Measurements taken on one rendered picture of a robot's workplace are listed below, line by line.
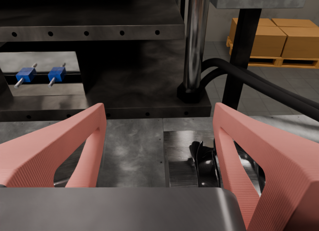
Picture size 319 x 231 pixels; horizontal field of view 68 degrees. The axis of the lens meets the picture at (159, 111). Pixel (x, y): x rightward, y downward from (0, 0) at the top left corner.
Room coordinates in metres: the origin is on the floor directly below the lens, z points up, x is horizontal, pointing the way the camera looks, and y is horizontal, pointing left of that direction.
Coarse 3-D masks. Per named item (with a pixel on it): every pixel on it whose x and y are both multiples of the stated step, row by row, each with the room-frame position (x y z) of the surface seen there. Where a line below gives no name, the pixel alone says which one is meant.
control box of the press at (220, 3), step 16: (224, 0) 0.84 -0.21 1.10; (240, 0) 0.84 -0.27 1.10; (256, 0) 0.84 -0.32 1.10; (272, 0) 0.85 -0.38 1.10; (288, 0) 0.85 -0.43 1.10; (304, 0) 0.85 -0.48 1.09; (240, 16) 0.93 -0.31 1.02; (256, 16) 0.89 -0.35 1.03; (240, 32) 0.90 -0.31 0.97; (240, 48) 0.89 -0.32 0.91; (240, 64) 0.89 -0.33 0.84; (224, 96) 0.93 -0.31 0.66
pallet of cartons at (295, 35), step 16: (256, 32) 2.67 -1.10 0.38; (272, 32) 2.67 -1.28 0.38; (288, 32) 2.67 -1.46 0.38; (304, 32) 2.67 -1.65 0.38; (256, 48) 2.59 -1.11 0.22; (272, 48) 2.57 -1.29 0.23; (288, 48) 2.55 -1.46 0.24; (304, 48) 2.54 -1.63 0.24; (256, 64) 2.60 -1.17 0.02; (272, 64) 2.60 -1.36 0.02; (288, 64) 2.60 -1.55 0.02; (304, 64) 2.60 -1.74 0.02
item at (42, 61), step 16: (0, 48) 0.77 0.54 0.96; (16, 48) 0.77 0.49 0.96; (32, 48) 0.77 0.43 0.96; (48, 48) 0.77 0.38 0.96; (64, 48) 0.77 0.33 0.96; (80, 48) 0.81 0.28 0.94; (96, 48) 1.05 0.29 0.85; (0, 64) 0.74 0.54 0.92; (16, 64) 0.74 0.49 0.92; (32, 64) 0.75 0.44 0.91; (48, 64) 0.75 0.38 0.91; (64, 64) 0.75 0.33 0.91; (80, 64) 0.77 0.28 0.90; (96, 64) 1.00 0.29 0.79; (16, 80) 0.74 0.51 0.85; (32, 80) 0.74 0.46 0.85; (48, 80) 0.75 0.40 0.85; (64, 80) 0.75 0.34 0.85; (80, 80) 0.75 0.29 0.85
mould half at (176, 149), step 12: (168, 132) 0.46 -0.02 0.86; (180, 132) 0.46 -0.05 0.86; (192, 132) 0.46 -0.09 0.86; (204, 132) 0.46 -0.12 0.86; (168, 144) 0.41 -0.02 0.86; (180, 144) 0.41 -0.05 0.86; (204, 144) 0.41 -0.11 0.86; (168, 156) 0.31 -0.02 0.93; (180, 156) 0.31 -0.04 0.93; (216, 156) 0.31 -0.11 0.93; (240, 156) 0.31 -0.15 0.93; (168, 168) 0.29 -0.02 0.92; (180, 168) 0.28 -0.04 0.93; (192, 168) 0.28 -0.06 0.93; (252, 168) 0.28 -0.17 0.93; (168, 180) 0.28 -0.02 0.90; (180, 180) 0.26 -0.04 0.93; (192, 180) 0.26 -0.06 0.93; (252, 180) 0.26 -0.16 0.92
